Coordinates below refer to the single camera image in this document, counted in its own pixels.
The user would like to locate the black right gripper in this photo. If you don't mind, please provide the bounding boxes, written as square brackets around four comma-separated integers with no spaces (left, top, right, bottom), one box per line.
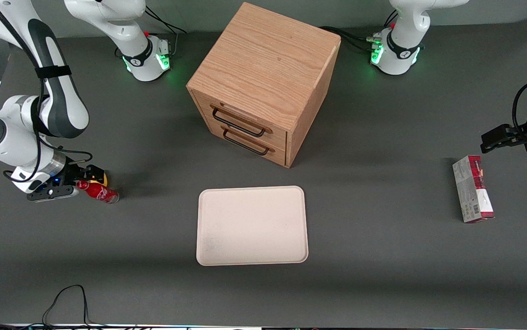
[49,161,107,193]

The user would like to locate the red coke bottle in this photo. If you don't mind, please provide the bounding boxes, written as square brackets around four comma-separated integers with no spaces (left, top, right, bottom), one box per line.
[76,180,120,205]

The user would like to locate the beige plastic tray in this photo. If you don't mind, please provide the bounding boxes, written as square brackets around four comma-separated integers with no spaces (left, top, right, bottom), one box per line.
[196,185,309,267]

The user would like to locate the grey and red carton box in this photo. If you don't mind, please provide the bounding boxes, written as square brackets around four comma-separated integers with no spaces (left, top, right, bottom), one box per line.
[452,155,495,224]

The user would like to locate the wooden drawer cabinet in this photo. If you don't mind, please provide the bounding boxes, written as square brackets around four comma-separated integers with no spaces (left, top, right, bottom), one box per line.
[186,2,342,169]

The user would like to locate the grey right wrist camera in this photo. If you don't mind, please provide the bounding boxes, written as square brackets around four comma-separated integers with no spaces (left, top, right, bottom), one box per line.
[27,185,81,203]

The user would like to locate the black looped table cable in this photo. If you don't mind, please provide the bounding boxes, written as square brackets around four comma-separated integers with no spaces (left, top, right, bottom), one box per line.
[0,284,108,330]

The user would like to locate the black long drawer handle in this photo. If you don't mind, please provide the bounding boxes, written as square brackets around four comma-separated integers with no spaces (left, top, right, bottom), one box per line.
[211,106,267,138]

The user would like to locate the black short drawer handle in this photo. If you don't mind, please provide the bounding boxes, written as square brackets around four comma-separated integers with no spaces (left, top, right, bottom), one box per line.
[222,128,270,157]

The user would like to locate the black right arm base cables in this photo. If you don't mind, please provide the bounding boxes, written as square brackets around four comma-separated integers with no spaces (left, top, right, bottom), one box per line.
[140,6,189,59]

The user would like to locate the black arm base cables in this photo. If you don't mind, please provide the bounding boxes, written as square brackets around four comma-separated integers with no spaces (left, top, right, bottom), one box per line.
[140,6,189,59]
[319,9,399,54]

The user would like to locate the black left arm base cables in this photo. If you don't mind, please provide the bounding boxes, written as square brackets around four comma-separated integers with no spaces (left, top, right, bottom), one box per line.
[319,9,399,54]

